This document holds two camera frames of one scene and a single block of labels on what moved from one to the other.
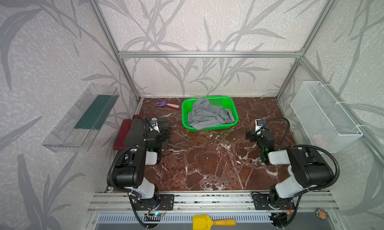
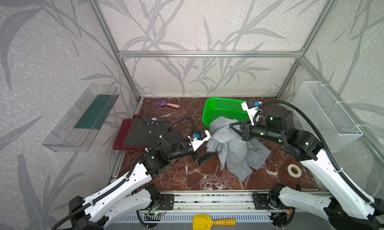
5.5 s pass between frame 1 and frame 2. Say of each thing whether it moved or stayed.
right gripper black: moved
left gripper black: moved
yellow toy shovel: stayed
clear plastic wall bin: stayed
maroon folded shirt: stayed
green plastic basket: moved
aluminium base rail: stayed
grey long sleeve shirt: moved
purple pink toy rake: stayed
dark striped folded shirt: stayed
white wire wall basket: stayed
